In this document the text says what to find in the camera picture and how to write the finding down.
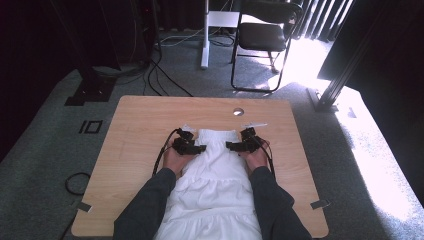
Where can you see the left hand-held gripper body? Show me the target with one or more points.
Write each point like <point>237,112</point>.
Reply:
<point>183,143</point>

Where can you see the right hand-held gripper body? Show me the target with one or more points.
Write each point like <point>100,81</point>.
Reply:
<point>249,141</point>

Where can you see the white skirt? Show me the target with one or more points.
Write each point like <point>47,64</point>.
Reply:
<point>213,186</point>

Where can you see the person's left hand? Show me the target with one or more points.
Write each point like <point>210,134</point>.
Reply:
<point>173,161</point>

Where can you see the person's right hand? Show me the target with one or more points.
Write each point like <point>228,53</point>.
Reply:
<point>256,161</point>

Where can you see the grey tape piece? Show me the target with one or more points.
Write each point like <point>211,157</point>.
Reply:
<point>85,206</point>
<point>320,204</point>

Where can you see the aluminium profile stand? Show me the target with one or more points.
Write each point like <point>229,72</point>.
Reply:
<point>336,83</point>

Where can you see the white desk leg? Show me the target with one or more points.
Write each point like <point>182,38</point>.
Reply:
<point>206,40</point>

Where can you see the black folding chair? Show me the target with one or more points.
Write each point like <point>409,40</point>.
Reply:
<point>263,36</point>

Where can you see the vertical window blinds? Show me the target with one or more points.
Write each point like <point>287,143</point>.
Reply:
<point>320,20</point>

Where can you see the black stand with base plate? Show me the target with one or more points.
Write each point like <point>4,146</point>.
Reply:
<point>91,90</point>

